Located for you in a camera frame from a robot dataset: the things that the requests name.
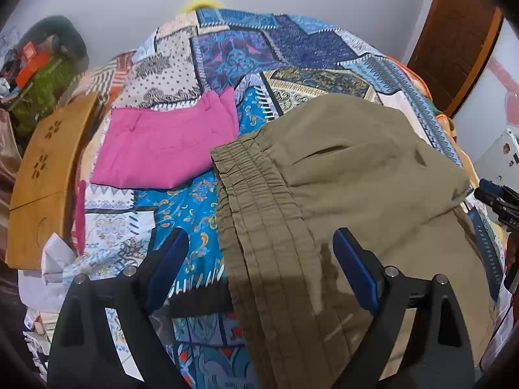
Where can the wooden lap tray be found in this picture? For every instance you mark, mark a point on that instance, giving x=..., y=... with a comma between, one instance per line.
x=42, y=197

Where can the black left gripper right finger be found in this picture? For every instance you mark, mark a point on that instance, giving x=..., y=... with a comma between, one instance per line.
x=417, y=337

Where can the blue patchwork bedspread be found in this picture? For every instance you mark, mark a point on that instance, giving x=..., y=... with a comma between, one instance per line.
x=274, y=63

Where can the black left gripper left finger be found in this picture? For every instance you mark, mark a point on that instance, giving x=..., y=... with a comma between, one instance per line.
x=83, y=352

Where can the brown wooden door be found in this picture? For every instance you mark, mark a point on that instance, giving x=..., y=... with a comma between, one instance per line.
x=454, y=46

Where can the olive green pants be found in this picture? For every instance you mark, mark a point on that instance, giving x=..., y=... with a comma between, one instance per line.
x=333, y=162

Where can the yellow curved headboard item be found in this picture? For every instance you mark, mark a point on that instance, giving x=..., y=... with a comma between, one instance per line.
x=193, y=5

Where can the pink folded garment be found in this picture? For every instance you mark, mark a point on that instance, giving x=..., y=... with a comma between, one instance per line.
x=145, y=149

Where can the white appliance with stickers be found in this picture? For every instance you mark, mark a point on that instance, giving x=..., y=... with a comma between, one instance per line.
x=499, y=163

